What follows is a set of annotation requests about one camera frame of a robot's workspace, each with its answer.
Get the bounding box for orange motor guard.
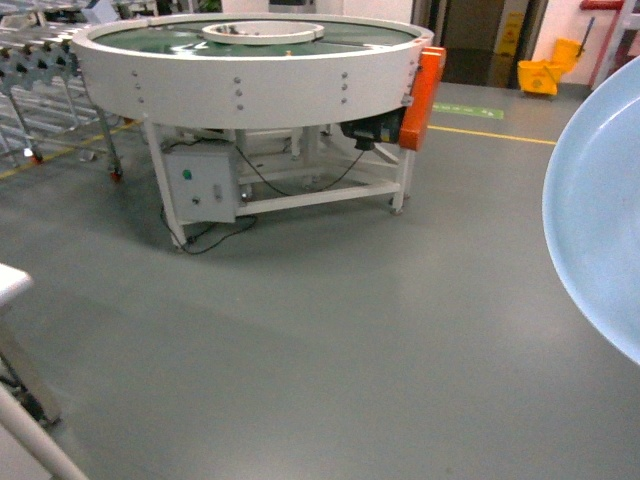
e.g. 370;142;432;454
399;46;447;151

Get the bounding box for black electric motor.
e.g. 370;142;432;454
340;108;405;151

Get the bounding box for white table corner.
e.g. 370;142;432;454
0;262;91;480

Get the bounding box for white round conveyor table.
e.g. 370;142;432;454
72;13;437;250

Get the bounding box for black power cable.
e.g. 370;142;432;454
159;134;369;256

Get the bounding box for flexible roller conveyor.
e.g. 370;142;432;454
0;0;151;184

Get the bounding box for yellow wet floor sign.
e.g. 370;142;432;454
496;12;525;57

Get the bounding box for light blue oval tray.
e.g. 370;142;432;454
542;60;639;362

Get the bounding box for white control box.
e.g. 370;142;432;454
165;144;241;223

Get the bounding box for yellow mop bucket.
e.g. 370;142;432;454
517;38;584;96

